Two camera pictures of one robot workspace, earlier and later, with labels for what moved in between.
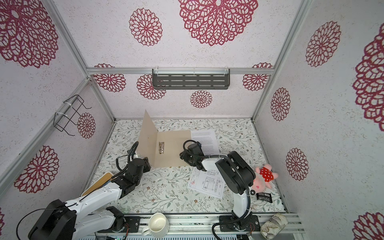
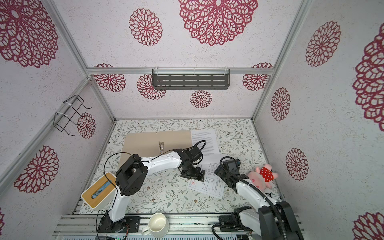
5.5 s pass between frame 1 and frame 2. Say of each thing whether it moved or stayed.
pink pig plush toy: stayed
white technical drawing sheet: stayed
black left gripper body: moved
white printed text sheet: stayed
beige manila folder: moved
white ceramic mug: stayed
